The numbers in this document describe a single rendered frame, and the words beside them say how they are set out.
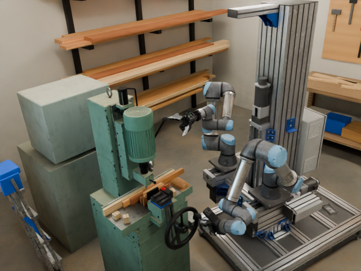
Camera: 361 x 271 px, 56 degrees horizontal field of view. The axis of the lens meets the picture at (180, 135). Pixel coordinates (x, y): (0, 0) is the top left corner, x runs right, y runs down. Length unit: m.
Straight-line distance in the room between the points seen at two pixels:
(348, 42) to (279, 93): 2.57
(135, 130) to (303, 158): 1.33
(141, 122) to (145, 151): 0.20
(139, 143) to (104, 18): 2.70
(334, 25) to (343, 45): 0.27
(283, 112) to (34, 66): 2.79
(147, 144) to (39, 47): 2.38
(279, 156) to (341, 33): 3.10
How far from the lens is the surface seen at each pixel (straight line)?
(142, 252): 2.34
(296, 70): 2.37
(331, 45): 4.88
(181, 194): 2.33
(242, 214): 1.99
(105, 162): 2.40
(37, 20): 4.12
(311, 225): 3.23
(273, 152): 1.90
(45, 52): 4.18
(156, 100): 4.59
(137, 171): 2.26
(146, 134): 2.02
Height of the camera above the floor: 2.30
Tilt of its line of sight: 28 degrees down
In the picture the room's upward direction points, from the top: 3 degrees counter-clockwise
